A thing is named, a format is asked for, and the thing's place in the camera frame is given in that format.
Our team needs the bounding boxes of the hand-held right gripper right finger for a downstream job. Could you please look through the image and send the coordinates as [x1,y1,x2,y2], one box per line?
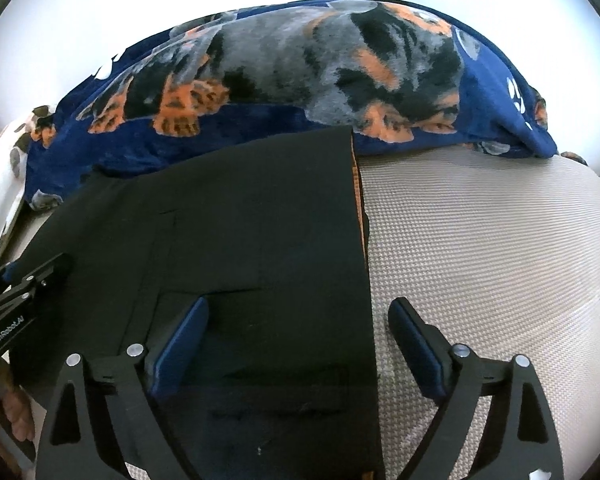
[387,297,567,480]

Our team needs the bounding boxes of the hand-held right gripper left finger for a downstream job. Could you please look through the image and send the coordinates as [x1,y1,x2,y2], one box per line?
[34,296,211,480]

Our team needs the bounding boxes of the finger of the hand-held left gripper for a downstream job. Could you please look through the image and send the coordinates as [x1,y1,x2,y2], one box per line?
[0,253,76,312]

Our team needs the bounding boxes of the black pants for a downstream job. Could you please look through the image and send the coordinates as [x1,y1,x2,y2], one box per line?
[7,125,387,480]

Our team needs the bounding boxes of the person's left hand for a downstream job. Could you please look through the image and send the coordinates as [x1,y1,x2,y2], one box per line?
[0,360,37,453]

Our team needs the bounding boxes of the beige textured bed sheet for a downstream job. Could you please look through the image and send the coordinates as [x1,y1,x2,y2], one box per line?
[0,146,600,480]

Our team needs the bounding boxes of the blue dog print blanket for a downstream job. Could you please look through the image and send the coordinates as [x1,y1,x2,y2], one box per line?
[24,0,562,212]

